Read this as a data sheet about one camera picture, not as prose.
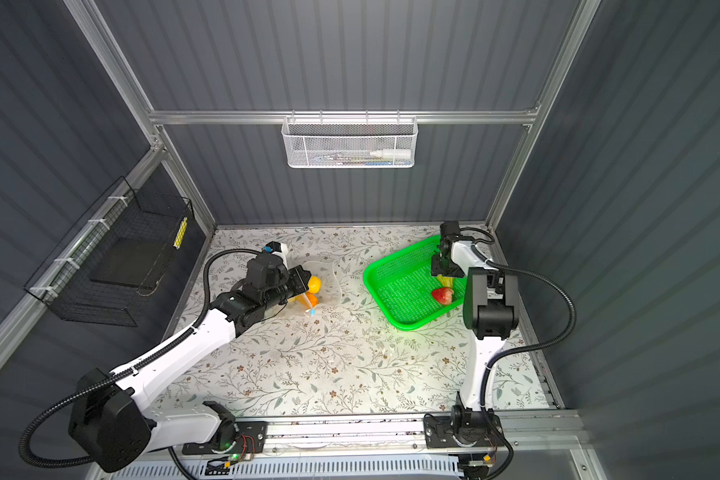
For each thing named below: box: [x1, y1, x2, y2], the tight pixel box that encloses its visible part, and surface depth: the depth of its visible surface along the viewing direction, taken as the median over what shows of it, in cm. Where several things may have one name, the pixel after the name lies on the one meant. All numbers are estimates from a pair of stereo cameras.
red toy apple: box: [432, 287, 454, 305], surface depth 96 cm
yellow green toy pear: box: [437, 274, 454, 289], surface depth 101 cm
